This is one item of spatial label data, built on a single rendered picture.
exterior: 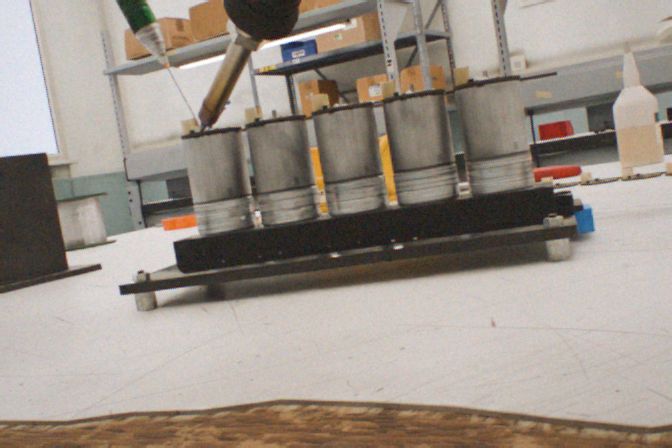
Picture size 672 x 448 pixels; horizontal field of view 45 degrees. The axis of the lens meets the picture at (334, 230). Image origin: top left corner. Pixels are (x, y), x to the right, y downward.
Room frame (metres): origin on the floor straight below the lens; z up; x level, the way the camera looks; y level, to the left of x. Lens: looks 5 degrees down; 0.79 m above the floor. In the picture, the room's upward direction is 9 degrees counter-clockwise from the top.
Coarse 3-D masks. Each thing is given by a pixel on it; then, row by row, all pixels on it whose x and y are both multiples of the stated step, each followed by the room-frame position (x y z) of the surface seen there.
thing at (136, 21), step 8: (120, 0) 0.32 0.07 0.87; (128, 0) 0.32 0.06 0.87; (136, 0) 0.32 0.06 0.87; (144, 0) 0.33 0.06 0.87; (120, 8) 0.33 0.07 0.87; (128, 8) 0.32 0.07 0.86; (136, 8) 0.32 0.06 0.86; (144, 8) 0.32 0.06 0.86; (128, 16) 0.32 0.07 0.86; (136, 16) 0.32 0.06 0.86; (144, 16) 0.32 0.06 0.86; (152, 16) 0.32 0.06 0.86; (136, 24) 0.32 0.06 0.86; (144, 24) 0.32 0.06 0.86; (136, 32) 0.32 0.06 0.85
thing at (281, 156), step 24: (288, 120) 0.31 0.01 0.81; (264, 144) 0.31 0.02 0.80; (288, 144) 0.31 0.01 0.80; (264, 168) 0.32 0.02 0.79; (288, 168) 0.31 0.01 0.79; (312, 168) 0.32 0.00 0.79; (264, 192) 0.32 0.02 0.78; (288, 192) 0.31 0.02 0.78; (312, 192) 0.32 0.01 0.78; (264, 216) 0.32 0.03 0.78; (288, 216) 0.31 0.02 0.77; (312, 216) 0.32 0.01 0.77
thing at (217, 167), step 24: (192, 144) 0.32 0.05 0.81; (216, 144) 0.32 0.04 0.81; (240, 144) 0.33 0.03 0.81; (192, 168) 0.32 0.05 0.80; (216, 168) 0.32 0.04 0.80; (240, 168) 0.33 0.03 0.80; (192, 192) 0.33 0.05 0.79; (216, 192) 0.32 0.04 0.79; (240, 192) 0.32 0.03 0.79; (216, 216) 0.32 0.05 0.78; (240, 216) 0.32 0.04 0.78
